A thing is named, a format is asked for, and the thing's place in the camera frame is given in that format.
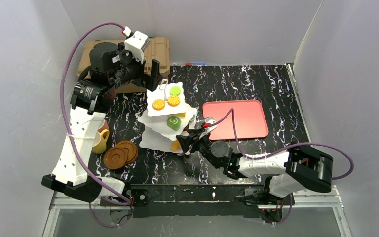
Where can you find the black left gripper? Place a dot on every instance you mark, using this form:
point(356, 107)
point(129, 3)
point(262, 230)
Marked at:
point(142, 74)

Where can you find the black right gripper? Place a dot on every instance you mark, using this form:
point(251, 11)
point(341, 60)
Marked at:
point(193, 140)

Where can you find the orange biscuit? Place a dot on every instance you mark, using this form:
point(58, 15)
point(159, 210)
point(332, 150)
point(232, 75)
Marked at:
point(175, 145)

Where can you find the green roll cake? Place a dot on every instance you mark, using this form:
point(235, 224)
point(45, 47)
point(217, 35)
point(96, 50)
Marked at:
point(174, 122)

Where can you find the round orange waffle cookie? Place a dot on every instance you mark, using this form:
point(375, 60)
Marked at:
point(158, 104)

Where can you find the green round macaron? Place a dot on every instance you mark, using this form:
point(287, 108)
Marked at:
point(175, 90)

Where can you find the yellow cake slice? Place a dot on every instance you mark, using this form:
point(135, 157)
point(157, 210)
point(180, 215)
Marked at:
point(181, 114)

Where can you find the white three-tier cake stand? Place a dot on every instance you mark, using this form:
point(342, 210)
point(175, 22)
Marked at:
point(166, 116)

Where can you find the tan plastic tool case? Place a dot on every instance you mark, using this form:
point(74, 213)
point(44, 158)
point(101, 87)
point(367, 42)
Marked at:
point(158, 49)

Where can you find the stack of brown wooden coasters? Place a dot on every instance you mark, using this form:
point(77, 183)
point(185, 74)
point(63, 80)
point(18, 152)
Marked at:
point(124, 153)

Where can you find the pink serving tray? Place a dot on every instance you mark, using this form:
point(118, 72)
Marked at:
point(250, 121)

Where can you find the yellow mug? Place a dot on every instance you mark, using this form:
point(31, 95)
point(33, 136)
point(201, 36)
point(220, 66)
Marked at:
point(100, 141)

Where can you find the pink mug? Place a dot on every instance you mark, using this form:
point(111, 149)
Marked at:
point(103, 126)

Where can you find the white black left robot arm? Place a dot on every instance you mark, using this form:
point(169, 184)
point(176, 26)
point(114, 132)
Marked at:
point(111, 66)

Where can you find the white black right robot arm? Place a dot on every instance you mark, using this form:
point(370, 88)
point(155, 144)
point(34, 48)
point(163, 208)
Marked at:
point(300, 167)

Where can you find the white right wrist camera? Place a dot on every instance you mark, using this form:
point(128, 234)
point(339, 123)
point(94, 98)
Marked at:
point(207, 125)

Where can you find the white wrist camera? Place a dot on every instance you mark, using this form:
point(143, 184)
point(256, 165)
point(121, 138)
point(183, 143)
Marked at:
point(207, 125)
point(137, 42)

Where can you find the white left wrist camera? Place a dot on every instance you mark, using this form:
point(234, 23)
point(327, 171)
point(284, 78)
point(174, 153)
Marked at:
point(137, 42)

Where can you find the aluminium frame rail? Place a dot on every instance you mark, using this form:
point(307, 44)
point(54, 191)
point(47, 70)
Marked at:
point(147, 194)

